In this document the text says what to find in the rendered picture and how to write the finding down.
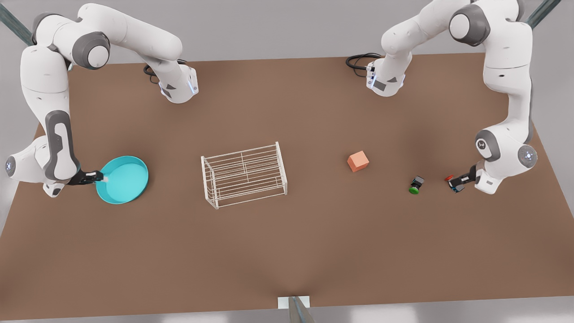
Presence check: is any orange cube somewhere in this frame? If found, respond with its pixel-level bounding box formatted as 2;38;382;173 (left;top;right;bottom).
347;151;370;173

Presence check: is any black cable loop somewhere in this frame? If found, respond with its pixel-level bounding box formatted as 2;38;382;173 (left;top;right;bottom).
346;53;384;78
143;59;188;85

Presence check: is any white wire shelf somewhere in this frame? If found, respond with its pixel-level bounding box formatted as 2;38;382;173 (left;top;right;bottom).
201;142;288;210

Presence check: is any turquoise plate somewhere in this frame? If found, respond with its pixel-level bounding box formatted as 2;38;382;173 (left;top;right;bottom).
96;156;149;205

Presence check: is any silver frame post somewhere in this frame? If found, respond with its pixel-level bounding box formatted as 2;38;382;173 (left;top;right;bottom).
0;4;35;46
278;296;315;323
526;0;562;28

